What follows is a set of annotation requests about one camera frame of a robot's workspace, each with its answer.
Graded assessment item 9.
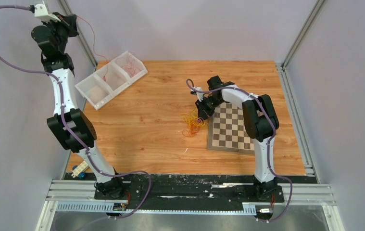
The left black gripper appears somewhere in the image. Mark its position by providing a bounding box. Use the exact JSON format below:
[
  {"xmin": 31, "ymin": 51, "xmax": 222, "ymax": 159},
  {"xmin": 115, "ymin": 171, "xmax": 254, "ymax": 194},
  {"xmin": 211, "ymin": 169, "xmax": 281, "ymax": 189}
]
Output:
[{"xmin": 41, "ymin": 13, "xmax": 79, "ymax": 54}]

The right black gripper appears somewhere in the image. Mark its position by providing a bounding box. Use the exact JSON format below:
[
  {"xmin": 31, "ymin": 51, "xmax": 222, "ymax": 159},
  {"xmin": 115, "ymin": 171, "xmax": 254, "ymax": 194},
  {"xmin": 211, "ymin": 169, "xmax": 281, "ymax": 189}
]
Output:
[{"xmin": 196, "ymin": 95, "xmax": 224, "ymax": 122}]

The yellow cable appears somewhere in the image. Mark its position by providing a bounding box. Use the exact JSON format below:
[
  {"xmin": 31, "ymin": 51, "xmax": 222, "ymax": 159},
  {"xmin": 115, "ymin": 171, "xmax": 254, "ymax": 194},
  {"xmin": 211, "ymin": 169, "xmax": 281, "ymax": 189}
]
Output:
[{"xmin": 181, "ymin": 110, "xmax": 207, "ymax": 131}]

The purple thin cable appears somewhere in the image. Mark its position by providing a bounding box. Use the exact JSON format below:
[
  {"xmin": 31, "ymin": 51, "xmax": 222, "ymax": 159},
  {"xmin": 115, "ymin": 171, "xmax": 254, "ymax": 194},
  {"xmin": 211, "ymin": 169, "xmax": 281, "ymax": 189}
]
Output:
[{"xmin": 120, "ymin": 52, "xmax": 142, "ymax": 77}]

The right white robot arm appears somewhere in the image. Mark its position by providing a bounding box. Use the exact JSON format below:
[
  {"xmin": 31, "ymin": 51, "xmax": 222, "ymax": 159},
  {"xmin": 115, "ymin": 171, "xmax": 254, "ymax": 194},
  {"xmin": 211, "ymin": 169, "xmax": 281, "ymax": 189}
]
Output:
[{"xmin": 186, "ymin": 76, "xmax": 279, "ymax": 201}]

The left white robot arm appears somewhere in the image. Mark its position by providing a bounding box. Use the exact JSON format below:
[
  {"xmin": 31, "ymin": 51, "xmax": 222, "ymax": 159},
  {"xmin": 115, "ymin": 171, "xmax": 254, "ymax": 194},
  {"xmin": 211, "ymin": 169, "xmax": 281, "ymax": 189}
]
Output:
[{"xmin": 31, "ymin": 13, "xmax": 126, "ymax": 199}]

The wooden chessboard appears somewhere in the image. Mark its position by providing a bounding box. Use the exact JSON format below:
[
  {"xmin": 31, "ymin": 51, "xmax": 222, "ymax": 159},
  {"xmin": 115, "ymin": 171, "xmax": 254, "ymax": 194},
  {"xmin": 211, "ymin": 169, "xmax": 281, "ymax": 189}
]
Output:
[{"xmin": 207, "ymin": 103, "xmax": 254, "ymax": 155}]

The white three-compartment tray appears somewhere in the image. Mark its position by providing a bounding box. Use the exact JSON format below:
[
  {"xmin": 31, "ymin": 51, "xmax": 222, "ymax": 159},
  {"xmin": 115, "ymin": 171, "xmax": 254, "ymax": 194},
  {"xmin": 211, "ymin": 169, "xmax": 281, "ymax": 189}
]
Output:
[{"xmin": 75, "ymin": 51, "xmax": 148, "ymax": 110}]

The white blue toy car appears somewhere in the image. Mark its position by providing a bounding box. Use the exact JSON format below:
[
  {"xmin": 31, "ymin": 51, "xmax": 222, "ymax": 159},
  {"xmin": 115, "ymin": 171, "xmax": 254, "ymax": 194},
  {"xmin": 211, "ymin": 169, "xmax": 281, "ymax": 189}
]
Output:
[{"xmin": 71, "ymin": 161, "xmax": 89, "ymax": 180}]

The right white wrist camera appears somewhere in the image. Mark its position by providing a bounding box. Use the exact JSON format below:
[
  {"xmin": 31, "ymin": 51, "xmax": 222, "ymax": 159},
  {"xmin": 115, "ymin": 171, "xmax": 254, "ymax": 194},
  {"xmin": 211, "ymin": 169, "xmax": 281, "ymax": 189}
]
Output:
[{"xmin": 190, "ymin": 87, "xmax": 204, "ymax": 102}]

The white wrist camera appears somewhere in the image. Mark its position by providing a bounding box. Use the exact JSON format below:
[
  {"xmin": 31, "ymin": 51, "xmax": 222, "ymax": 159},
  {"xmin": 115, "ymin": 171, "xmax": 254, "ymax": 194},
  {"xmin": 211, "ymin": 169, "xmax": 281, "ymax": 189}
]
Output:
[
  {"xmin": 190, "ymin": 87, "xmax": 204, "ymax": 102},
  {"xmin": 34, "ymin": 0, "xmax": 61, "ymax": 23}
]

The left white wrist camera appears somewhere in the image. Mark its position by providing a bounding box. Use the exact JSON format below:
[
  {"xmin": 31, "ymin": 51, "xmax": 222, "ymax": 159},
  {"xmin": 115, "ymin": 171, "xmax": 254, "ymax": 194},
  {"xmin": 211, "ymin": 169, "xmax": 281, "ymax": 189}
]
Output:
[{"xmin": 34, "ymin": 0, "xmax": 61, "ymax": 23}]

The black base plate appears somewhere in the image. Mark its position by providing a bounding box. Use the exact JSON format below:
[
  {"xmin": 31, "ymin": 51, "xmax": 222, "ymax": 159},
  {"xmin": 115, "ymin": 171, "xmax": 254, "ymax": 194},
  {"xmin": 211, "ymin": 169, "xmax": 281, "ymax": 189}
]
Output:
[{"xmin": 64, "ymin": 172, "xmax": 318, "ymax": 212}]

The aluminium frame rail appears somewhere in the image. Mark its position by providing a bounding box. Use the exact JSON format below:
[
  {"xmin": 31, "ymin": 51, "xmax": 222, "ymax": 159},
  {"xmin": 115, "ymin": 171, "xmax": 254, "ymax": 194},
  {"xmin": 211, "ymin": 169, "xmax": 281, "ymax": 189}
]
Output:
[{"xmin": 46, "ymin": 180, "xmax": 337, "ymax": 215}]

